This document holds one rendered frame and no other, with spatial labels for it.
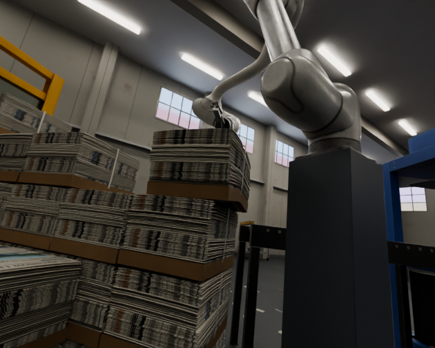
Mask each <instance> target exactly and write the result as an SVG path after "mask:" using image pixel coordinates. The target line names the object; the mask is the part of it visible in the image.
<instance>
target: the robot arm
mask: <svg viewBox="0 0 435 348"><path fill-rule="evenodd" d="M244 2H245V3H246V5H247V7H248V8H249V10H250V11H251V12H252V14H253V16H254V17H255V18H256V19H257V20H258V21H259V22H260V26H261V29H262V33H263V35H264V40H265V43H264V46H263V49H262V52H261V54H260V56H259V57H258V59H257V60H256V61H255V62H253V63H252V64H251V65H250V66H248V67H246V68H245V69H243V70H241V71H240V72H237V73H236V74H234V75H232V76H231V77H229V78H227V79H225V80H224V81H223V82H221V83H220V84H218V85H217V86H216V87H215V89H214V90H213V92H212V93H211V94H210V95H209V96H206V97H205V98H204V99H202V98H198V99H196V100H195V101H194V102H193V105H192V110H193V113H194V114H195V115H196V116H197V117H198V118H199V119H201V120H202V121H203V122H205V123H207V124H209V125H211V126H213V127H215V128H231V129H233V130H234V131H235V132H236V133H237V132H238V131H239V129H240V127H241V123H240V120H239V119H238V118H237V117H235V116H234V115H232V114H229V113H227V112H225V111H223V110H222V104H221V98H222V96H223V94H224V93H225V92H226V91H228V90H230V89H232V88H234V87H236V86H238V85H240V84H242V83H244V82H246V81H248V80H250V79H252V78H253V77H255V76H257V75H259V74H260V73H261V72H262V71H264V73H263V76H262V79H261V82H260V91H261V94H262V98H263V100H264V102H265V104H266V105H267V107H268V108H269V109H270V110H271V111H272V112H273V113H274V114H275V115H277V116H278V117H279V118H280V119H282V120H284V121H285V122H287V123H288V124H291V125H292V126H294V127H296V128H299V129H300V130H301V131H302V132H303V134H304V136H305V137H306V138H307V139H308V142H309V151H308V155H303V156H299V157H295V160H299V159H302V158H306V157H312V156H315V155H321V154H324V153H330V152H333V151H339V150H342V149H346V148H351V149H353V150H354V151H356V152H358V153H360V154H361V155H363V154H362V150H361V145H360V139H361V116H360V105H359V101H358V98H357V96H356V94H355V92H354V91H353V90H352V89H350V87H348V86H347V85H345V84H342V83H332V82H331V80H330V79H329V77H328V75H327V73H326V72H325V71H324V69H323V68H322V66H321V65H320V63H319V62H318V60H317V59H316V57H315V55H314V54H313V53H312V52H311V51H309V50H307V49H304V48H301V46H300V44H299V41H298V38H297V37H296V34H295V32H294V30H295V28H296V26H297V24H298V21H299V19H300V16H301V14H302V9H303V5H304V0H244ZM265 69H266V70H265ZM363 156H364V155H363Z"/></svg>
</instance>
